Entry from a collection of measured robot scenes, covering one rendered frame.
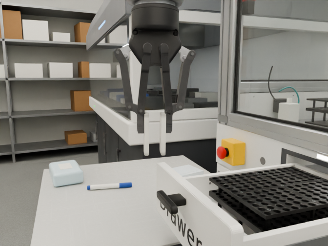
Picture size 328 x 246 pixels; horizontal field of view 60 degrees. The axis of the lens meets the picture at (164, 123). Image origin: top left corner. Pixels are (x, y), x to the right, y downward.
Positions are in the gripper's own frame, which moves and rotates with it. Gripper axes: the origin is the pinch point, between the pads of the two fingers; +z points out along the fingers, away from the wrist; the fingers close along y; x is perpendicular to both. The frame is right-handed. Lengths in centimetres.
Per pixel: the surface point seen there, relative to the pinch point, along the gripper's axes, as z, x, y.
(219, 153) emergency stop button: 13.5, 35.8, 22.7
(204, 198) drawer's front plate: 8.6, -7.4, 7.1
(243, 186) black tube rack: 11.4, 4.0, 17.7
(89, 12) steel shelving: -96, 362, -62
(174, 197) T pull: 10.3, -2.7, 3.3
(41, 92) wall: 13, 389, -139
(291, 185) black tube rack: 11.0, 2.8, 26.9
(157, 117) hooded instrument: 8, 81, 7
